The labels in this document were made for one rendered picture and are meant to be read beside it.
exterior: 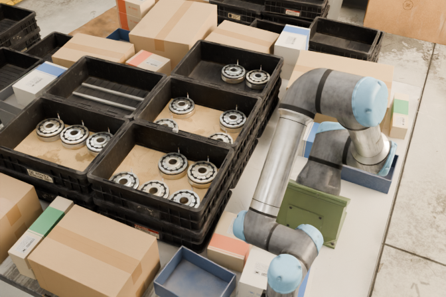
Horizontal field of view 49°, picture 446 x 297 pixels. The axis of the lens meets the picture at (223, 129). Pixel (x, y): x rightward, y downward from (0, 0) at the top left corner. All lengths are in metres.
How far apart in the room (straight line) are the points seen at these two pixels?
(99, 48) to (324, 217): 1.30
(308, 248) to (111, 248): 0.60
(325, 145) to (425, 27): 2.79
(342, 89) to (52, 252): 0.93
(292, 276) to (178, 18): 1.60
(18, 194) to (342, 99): 1.07
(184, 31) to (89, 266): 1.25
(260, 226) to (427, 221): 1.70
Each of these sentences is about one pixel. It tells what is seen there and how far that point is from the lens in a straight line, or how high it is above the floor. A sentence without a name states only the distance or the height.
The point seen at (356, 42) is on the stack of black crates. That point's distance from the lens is 3.14.
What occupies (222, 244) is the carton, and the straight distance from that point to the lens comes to 1.57.
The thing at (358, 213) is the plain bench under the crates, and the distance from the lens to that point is 1.81.
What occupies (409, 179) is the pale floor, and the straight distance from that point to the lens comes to 3.00.
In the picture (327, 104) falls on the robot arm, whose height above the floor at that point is 1.32.
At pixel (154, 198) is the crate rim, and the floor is 0.93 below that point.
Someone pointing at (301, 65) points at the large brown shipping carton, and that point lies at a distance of 2.10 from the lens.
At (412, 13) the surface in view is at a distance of 4.28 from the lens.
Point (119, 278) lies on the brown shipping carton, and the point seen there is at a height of 0.86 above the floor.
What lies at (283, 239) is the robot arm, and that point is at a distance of 1.20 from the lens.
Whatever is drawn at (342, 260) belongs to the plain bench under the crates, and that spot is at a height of 0.70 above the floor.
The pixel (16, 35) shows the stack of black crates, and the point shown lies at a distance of 3.25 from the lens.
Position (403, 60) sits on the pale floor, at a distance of 3.99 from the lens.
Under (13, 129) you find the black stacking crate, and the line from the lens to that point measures 1.90.
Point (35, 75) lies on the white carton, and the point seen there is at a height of 0.89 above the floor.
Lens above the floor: 2.06
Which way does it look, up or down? 42 degrees down
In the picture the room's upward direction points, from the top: straight up
